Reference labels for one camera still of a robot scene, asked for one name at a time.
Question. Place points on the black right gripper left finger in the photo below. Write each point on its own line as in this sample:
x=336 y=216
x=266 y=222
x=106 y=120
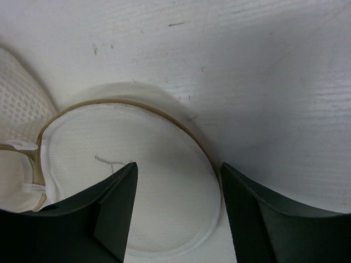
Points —
x=91 y=226

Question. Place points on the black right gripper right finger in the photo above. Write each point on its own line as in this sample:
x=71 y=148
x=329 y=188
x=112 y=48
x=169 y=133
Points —
x=269 y=227

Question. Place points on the white mesh laundry bag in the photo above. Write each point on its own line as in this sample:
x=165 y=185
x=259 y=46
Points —
x=48 y=157

